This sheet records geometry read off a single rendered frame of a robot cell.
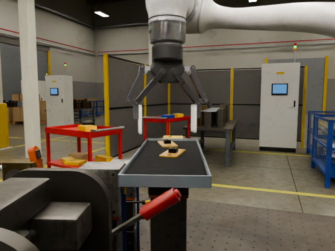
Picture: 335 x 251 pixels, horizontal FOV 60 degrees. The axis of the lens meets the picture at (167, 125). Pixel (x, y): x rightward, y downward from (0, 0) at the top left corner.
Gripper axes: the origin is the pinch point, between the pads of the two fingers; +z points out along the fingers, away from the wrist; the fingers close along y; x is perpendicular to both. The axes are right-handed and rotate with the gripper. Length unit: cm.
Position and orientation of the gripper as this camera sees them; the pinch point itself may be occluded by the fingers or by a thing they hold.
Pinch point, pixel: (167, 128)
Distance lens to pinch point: 72.4
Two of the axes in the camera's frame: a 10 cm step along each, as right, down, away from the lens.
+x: 1.9, 1.0, -9.8
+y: -9.8, 0.2, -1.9
